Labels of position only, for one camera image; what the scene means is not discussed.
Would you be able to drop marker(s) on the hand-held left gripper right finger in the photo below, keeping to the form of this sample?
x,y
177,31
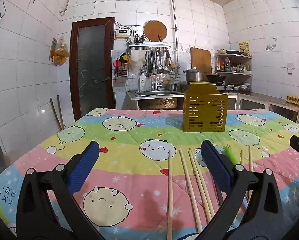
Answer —
x,y
217,165

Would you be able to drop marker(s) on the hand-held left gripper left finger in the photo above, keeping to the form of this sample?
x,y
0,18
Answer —
x,y
85,165

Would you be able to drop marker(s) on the green plastic utensil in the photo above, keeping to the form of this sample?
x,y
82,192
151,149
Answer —
x,y
230,153

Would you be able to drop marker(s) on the wooden chopstick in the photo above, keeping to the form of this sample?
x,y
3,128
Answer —
x,y
189,187
201,192
250,157
206,192
170,180
242,157

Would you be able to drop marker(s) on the gold perforated utensil holder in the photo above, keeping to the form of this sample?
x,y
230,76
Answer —
x,y
204,110

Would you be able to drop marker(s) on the row of hanging kitchen utensils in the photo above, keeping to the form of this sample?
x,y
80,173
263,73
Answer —
x,y
158,62

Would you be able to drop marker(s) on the yellow egg tray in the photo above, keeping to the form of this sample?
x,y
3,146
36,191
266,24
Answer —
x,y
295,99

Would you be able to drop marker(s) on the colourful cartoon printed blanket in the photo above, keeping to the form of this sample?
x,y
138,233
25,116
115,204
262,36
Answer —
x,y
129,135

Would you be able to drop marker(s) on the kitchen counter cabinet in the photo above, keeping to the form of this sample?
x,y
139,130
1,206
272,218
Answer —
x,y
264,102

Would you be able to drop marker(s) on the leaning wooden sticks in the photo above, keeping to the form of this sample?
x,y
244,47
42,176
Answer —
x,y
57,112

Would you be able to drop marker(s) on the gas stove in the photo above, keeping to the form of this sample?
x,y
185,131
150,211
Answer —
x,y
224,87

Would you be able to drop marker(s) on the black wok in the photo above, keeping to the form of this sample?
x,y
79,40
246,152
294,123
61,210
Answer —
x,y
215,77

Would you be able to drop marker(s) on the stainless steel sink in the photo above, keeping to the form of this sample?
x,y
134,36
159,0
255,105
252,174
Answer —
x,y
154,98

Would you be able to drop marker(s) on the steel cooking pot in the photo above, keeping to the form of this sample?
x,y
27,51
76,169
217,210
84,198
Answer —
x,y
194,75

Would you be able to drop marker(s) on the brown framed glass door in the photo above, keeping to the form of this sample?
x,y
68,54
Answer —
x,y
92,67

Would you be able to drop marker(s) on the white soap bottle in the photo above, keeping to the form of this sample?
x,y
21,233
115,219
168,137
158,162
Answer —
x,y
142,82

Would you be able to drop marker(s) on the sink faucet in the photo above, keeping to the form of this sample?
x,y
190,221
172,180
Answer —
x,y
156,80

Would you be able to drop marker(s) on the rectangular wooden cutting board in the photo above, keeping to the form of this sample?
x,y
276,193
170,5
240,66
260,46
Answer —
x,y
201,60

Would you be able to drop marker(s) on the red and yellow hanging items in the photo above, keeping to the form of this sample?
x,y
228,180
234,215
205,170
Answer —
x,y
122,62

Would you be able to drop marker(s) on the yellow hanging plastic bag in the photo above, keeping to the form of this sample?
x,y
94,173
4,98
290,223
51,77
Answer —
x,y
60,53

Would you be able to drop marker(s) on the white hanging cloth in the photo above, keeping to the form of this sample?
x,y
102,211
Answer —
x,y
138,56

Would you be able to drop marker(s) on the knife and chopstick holder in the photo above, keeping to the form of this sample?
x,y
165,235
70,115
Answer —
x,y
139,39

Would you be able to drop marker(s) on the round wooden cutting board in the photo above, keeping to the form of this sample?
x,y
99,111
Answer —
x,y
155,31

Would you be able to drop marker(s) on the corner wall shelf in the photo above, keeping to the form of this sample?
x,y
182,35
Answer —
x,y
233,65

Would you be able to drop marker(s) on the wall hooks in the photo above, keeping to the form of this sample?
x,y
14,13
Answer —
x,y
271,46

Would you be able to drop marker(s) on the yellow wall poster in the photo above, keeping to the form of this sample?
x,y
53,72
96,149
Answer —
x,y
244,48

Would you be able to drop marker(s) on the metal wall rack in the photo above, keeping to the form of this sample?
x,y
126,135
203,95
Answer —
x,y
149,46

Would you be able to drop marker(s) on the wall control box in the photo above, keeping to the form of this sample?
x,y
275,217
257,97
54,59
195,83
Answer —
x,y
122,33

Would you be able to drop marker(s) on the metal wall pipe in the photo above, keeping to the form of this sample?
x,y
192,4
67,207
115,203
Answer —
x,y
175,22

